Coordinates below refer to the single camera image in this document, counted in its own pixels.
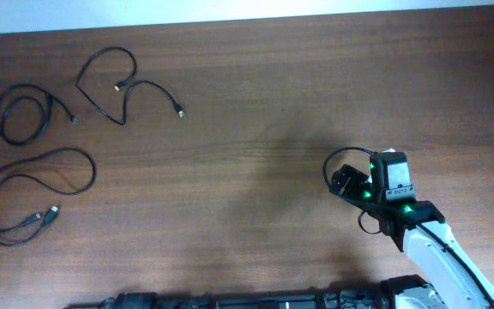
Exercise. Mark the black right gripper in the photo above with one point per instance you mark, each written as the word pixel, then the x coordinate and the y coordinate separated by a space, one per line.
pixel 351 190

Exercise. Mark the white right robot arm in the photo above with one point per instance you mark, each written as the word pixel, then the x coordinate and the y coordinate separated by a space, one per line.
pixel 386 193

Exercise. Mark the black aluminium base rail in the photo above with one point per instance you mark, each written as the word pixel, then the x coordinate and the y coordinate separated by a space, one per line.
pixel 251 300

